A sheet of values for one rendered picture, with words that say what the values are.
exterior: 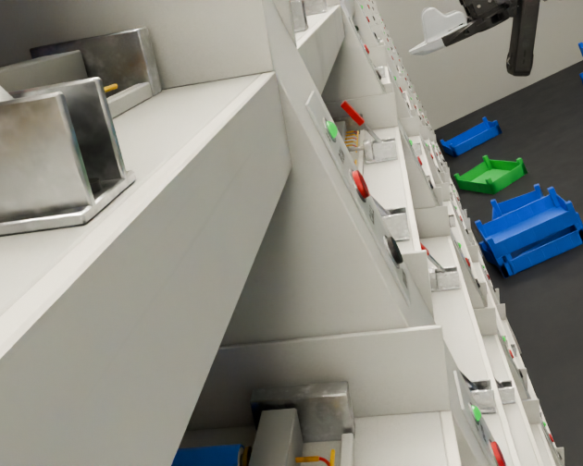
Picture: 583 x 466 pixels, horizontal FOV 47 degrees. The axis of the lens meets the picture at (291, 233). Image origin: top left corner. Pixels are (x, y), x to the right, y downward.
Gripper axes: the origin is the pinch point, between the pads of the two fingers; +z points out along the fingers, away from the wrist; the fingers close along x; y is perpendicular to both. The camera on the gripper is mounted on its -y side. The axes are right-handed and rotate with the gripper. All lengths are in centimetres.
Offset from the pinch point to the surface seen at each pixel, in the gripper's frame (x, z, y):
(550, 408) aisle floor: -39, 6, -98
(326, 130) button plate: 71, 7, 8
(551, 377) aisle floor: -50, 2, -98
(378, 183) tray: 32.9, 10.3, -6.5
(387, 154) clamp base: 23.6, 8.9, -6.2
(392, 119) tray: 4.9, 7.5, -6.3
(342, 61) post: 4.6, 10.4, 4.6
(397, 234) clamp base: 50, 9, -6
